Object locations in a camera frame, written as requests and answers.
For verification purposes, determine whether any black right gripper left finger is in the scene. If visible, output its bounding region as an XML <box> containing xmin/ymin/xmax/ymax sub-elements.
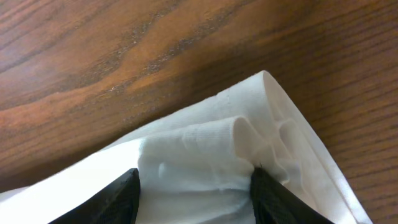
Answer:
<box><xmin>51</xmin><ymin>169</ymin><xmax>141</xmax><ymax>224</ymax></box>

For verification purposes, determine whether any white printed t-shirt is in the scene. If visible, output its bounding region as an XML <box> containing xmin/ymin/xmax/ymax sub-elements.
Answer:
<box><xmin>1</xmin><ymin>71</ymin><xmax>370</xmax><ymax>223</ymax></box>

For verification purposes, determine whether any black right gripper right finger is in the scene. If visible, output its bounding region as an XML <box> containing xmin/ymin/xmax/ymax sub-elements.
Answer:
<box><xmin>250</xmin><ymin>167</ymin><xmax>333</xmax><ymax>224</ymax></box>

